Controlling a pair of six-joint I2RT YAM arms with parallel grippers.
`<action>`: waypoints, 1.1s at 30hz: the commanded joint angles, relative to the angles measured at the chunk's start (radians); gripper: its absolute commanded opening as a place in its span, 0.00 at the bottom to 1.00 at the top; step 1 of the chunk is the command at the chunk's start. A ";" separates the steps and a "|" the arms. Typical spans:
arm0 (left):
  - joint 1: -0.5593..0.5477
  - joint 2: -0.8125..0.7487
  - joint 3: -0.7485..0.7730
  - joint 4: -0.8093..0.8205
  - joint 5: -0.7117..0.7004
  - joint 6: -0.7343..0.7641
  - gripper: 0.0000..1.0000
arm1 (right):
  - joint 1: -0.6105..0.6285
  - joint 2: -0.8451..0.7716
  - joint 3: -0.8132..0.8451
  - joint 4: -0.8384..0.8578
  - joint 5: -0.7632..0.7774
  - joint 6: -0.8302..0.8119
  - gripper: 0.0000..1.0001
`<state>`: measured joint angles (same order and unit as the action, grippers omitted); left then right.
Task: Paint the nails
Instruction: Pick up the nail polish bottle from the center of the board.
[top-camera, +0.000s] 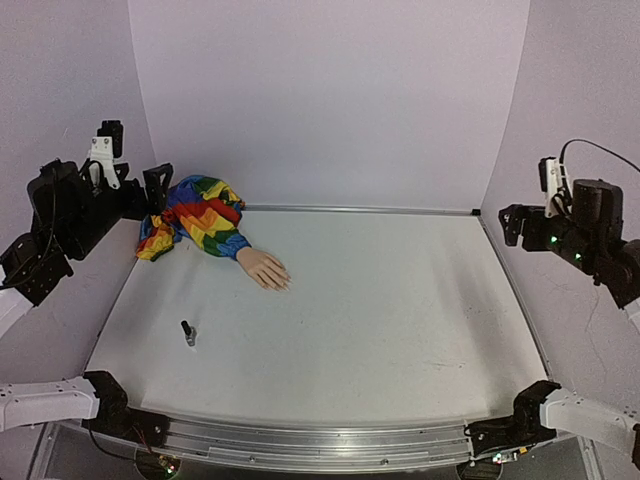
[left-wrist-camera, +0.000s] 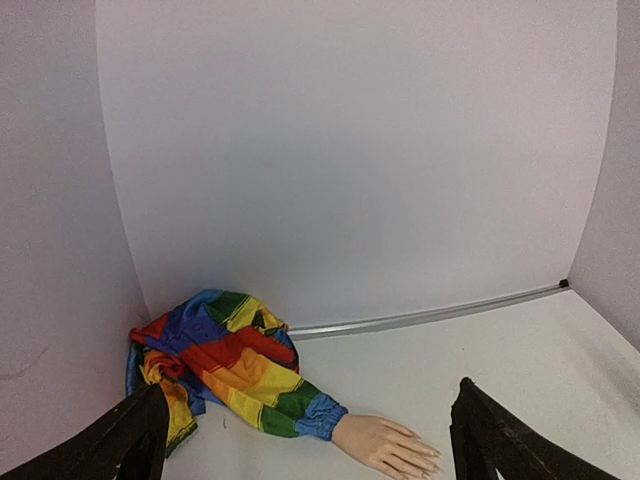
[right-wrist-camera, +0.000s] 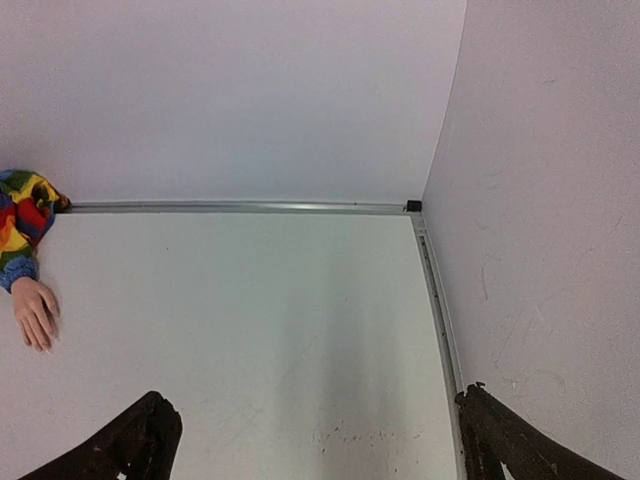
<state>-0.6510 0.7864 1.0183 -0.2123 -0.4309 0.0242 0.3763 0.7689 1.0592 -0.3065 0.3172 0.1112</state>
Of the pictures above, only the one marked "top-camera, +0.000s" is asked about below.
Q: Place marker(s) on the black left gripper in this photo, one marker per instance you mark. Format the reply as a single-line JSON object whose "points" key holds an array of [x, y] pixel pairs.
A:
{"points": [[157, 194]]}

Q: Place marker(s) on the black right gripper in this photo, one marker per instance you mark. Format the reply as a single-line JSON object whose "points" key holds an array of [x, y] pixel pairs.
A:
{"points": [[523, 226]]}

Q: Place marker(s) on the glitter nail polish bottle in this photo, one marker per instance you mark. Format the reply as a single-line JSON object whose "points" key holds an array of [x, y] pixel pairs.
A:
{"points": [[191, 338]]}

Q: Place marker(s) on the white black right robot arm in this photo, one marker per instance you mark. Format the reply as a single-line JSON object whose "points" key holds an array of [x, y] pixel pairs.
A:
{"points": [[590, 239]]}

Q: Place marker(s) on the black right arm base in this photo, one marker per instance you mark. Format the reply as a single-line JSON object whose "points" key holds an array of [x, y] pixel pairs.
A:
{"points": [[523, 428]]}

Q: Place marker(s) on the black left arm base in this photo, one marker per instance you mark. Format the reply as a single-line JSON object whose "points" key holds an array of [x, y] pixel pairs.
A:
{"points": [[117, 419]]}

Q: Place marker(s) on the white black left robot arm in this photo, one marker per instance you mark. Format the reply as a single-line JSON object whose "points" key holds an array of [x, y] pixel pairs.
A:
{"points": [[74, 207]]}

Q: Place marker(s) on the rainbow colored sleeve cloth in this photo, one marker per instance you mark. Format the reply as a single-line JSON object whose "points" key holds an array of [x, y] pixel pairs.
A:
{"points": [[202, 209]]}

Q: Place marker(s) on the mannequin hand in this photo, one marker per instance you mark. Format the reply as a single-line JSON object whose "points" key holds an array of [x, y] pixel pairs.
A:
{"points": [[264, 269]]}

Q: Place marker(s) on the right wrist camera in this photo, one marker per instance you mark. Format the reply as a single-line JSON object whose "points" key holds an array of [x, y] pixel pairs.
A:
{"points": [[556, 187]]}

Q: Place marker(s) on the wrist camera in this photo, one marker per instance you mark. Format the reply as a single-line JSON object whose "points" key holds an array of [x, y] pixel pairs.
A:
{"points": [[107, 144], [556, 187]]}

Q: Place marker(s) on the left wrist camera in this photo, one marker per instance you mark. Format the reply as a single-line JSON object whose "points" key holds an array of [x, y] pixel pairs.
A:
{"points": [[107, 144]]}

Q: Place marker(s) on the aluminium front rail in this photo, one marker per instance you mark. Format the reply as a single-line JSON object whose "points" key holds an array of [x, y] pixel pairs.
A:
{"points": [[325, 450]]}

